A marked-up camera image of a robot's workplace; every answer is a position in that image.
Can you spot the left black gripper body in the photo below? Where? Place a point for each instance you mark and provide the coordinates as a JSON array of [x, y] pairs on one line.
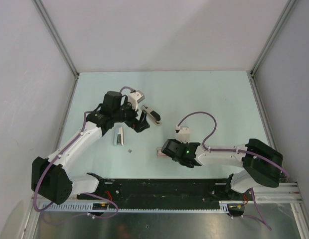
[[127, 114]]

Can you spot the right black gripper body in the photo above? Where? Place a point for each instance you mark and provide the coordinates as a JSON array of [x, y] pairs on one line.
[[178, 142]]

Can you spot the black and cream stapler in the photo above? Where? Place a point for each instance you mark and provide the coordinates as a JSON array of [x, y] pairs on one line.
[[152, 115]]

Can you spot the red staple box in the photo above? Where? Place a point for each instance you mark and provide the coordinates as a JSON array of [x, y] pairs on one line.
[[159, 153]]

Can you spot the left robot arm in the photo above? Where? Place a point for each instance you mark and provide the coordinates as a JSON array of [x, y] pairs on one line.
[[51, 175]]

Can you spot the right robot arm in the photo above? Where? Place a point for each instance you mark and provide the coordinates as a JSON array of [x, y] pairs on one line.
[[260, 164]]

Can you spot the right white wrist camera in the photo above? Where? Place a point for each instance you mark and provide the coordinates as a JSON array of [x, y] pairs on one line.
[[182, 134]]

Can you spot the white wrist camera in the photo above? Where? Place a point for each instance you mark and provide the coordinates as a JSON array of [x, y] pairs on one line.
[[182, 134], [134, 98]]

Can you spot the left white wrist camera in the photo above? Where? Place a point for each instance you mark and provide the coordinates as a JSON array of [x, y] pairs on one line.
[[134, 98]]

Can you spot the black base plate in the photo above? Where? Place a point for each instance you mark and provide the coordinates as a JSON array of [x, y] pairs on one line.
[[171, 194]]

